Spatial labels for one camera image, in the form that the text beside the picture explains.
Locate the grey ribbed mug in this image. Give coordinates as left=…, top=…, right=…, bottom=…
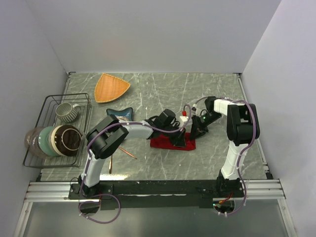
left=56, top=102, right=81, bottom=123

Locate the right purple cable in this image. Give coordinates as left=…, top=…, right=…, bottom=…
left=191, top=96, right=257, bottom=216

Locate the copper spoon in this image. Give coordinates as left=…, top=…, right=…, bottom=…
left=109, top=155, right=113, bottom=174

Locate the aluminium frame rail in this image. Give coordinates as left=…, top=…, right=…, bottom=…
left=24, top=180, right=285, bottom=202

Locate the clear glass bowl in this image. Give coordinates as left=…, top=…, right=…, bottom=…
left=24, top=126, right=46, bottom=159

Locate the copper fork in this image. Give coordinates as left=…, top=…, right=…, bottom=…
left=119, top=147, right=137, bottom=159

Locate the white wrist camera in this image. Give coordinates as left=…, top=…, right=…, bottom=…
left=192, top=104, right=202, bottom=117
left=178, top=111, right=193, bottom=128

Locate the green ceramic bowl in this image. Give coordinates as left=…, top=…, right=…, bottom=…
left=38, top=126, right=56, bottom=157

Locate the red cloth napkin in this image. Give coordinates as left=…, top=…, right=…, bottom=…
left=150, top=132, right=196, bottom=151

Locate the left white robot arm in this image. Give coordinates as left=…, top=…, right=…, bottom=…
left=79, top=109, right=186, bottom=198

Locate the black wire dish rack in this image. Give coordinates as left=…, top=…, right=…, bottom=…
left=23, top=93, right=91, bottom=169

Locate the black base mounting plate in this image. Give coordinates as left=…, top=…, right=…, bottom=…
left=68, top=180, right=244, bottom=210

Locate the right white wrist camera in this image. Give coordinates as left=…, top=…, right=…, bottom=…
left=192, top=104, right=202, bottom=117

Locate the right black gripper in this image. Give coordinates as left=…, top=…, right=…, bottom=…
left=189, top=113, right=222, bottom=141

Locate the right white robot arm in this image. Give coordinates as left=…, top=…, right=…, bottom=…
left=190, top=96, right=260, bottom=197

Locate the blue star-shaped dish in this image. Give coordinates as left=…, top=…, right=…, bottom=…
left=106, top=107, right=133, bottom=121

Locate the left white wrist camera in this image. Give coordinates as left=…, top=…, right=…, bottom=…
left=178, top=111, right=193, bottom=128

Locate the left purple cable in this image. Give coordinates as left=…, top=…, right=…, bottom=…
left=78, top=104, right=192, bottom=225

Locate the purple cable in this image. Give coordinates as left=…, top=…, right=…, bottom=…
left=191, top=96, right=257, bottom=216
left=78, top=104, right=192, bottom=225

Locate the orange woven basket tray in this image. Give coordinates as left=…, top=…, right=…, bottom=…
left=94, top=73, right=130, bottom=103

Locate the brown cream ceramic bowl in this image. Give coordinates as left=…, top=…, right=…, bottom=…
left=48, top=125, right=82, bottom=157

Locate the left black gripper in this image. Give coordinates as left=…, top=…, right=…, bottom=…
left=161, top=122, right=186, bottom=148

